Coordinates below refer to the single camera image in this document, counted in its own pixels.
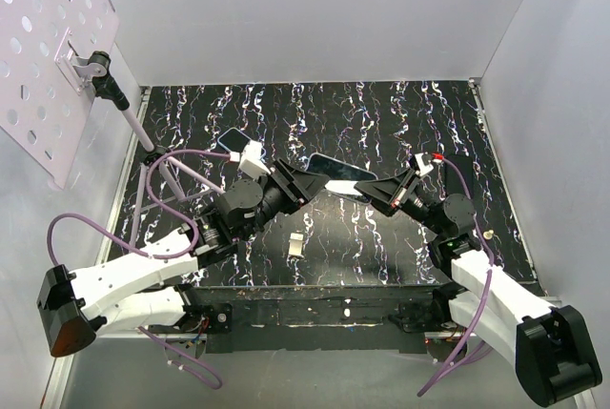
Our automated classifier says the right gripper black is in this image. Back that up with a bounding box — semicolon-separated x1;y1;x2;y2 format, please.
353;167;445;237

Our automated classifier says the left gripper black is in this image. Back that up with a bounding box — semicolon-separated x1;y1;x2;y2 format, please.
238;157;329;241

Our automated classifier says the tripod stand lilac black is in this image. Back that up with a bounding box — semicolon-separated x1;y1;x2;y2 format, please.
86;51;226;256

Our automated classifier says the blue phone on table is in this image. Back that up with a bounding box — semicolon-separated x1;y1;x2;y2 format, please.
217;128;251;153

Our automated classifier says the perforated lilac metal plate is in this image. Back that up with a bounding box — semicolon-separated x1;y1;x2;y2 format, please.
1;0;119;188

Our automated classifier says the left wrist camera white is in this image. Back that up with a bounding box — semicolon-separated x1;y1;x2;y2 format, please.
230;140;271;180

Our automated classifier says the aluminium frame rail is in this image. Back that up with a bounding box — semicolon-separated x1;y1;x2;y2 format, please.
40;327;175;409

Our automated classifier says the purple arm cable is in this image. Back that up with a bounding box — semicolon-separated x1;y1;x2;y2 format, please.
417;155;495;399
46;149;239;390

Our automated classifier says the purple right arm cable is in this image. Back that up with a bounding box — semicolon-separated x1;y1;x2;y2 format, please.
417;155;495;399

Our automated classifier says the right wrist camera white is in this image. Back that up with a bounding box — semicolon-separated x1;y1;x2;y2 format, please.
409;153;444;178

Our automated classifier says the small white plastic clip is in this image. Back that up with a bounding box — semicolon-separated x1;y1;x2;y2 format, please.
288;233;304;258

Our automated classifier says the clear phone case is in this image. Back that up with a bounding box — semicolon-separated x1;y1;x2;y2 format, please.
325;180;371;204

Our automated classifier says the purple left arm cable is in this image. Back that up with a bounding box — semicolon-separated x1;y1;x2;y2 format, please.
46;149;239;390

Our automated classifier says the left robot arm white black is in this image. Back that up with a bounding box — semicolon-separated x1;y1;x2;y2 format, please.
36;159;329;358

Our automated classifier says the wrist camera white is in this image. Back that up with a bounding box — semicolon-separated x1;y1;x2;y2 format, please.
230;140;271;180
409;153;444;178

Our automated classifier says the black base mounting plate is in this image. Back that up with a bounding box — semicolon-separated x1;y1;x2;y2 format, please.
177;284;463;354

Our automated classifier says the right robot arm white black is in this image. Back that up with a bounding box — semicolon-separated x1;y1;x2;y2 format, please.
355;170;602;407

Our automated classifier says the dark phone blue edge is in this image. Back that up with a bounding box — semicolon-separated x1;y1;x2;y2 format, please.
306;153;377;181

